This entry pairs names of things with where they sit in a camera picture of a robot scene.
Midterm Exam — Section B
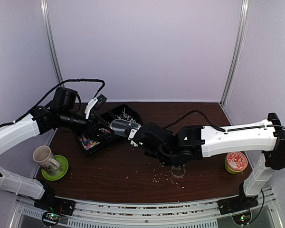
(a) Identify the beige ceramic mug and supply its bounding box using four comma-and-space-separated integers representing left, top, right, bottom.
32, 145, 61, 176

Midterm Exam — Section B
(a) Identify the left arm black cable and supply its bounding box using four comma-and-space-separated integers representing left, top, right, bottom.
0, 77, 105, 133

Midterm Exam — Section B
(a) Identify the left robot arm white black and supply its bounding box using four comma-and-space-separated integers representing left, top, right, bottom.
0, 87, 113, 211

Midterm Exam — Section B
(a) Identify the green saucer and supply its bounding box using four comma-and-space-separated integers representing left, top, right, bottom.
41, 155, 69, 181

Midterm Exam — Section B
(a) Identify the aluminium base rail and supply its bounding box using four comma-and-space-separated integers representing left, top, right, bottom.
9, 185, 285, 228

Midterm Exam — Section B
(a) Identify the right aluminium frame post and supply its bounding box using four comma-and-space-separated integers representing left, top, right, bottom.
220, 0, 251, 108

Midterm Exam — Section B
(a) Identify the black three-compartment candy bin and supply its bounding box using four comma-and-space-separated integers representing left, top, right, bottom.
73, 104, 143, 156

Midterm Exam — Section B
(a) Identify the green tin orange patterned lid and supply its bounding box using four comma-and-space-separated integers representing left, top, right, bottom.
225, 152, 248, 174

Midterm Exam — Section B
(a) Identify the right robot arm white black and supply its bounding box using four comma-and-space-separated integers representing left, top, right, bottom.
125, 113, 285, 210

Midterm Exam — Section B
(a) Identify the aluminium frame post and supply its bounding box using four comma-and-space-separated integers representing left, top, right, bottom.
220, 0, 251, 108
40, 0, 63, 83

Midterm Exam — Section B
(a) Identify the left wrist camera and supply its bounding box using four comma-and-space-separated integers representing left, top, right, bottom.
84, 94, 107, 119

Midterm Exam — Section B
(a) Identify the left aluminium frame post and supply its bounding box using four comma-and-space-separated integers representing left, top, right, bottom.
40, 0, 63, 83

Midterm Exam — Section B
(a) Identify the metal scoop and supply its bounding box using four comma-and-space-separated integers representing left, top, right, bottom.
110, 119, 141, 138

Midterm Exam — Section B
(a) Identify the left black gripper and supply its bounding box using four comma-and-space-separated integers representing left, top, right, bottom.
59, 109, 114, 141

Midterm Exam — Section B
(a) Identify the clear plastic jar lid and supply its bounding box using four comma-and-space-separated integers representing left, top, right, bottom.
171, 166, 186, 178

